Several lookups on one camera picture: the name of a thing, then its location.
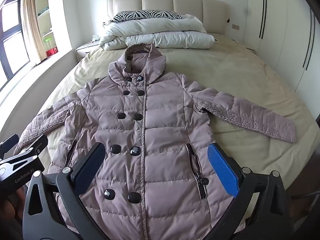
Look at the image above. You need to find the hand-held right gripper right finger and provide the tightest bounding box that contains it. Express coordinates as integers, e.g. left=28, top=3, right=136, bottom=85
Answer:
left=207, top=142, right=296, bottom=240

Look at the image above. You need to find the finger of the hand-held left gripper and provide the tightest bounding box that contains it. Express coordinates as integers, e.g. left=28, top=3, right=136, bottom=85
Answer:
left=0, top=134, right=20, bottom=157
left=14, top=135, right=49, bottom=161

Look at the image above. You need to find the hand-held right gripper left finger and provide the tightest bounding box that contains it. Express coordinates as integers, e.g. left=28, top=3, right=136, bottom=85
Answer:
left=21, top=142, right=110, bottom=240

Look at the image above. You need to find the mauve quilted down jacket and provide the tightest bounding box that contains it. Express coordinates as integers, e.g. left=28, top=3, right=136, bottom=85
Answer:
left=14, top=42, right=297, bottom=240

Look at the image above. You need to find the dark framed window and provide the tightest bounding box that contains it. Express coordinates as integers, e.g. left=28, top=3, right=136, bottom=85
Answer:
left=0, top=0, right=33, bottom=90

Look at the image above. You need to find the white nightstand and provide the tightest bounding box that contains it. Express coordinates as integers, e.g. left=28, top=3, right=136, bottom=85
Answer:
left=76, top=40, right=101, bottom=61

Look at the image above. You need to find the beige curtain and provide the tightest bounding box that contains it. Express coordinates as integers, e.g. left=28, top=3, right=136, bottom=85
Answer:
left=23, top=0, right=42, bottom=66

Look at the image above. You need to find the white duvet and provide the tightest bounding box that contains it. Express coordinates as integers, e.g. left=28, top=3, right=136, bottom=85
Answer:
left=99, top=15, right=216, bottom=51

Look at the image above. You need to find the white wardrobe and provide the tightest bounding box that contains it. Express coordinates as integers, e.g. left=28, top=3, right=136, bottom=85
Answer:
left=247, top=0, right=320, bottom=120

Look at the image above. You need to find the zebra print pillow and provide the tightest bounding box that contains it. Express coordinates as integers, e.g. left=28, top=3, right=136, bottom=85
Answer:
left=111, top=10, right=184, bottom=23

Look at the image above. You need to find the cream padded headboard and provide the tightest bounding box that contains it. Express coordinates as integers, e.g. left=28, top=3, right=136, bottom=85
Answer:
left=107, top=0, right=230, bottom=34

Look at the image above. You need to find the white wall shelf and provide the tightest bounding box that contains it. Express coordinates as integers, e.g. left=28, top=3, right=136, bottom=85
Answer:
left=35, top=0, right=60, bottom=61

